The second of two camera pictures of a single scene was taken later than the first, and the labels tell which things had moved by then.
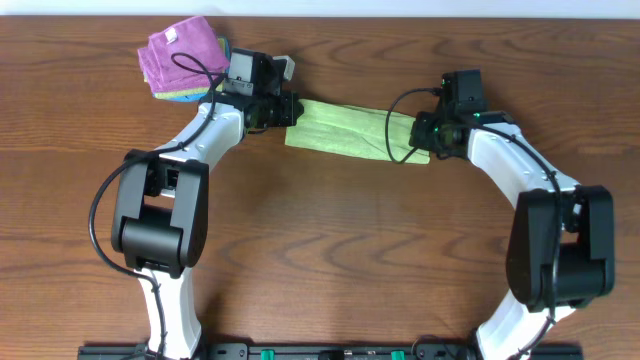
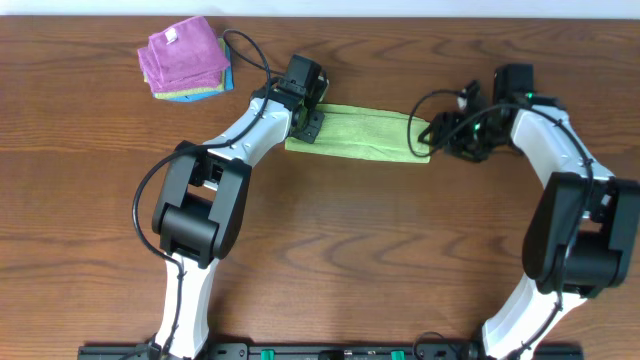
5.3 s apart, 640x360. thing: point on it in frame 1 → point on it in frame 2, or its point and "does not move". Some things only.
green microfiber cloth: x=354 y=133 does not move
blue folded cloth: x=200 y=97 does not move
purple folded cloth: x=183 y=57 does not move
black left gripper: x=289 y=116 → x=310 y=136
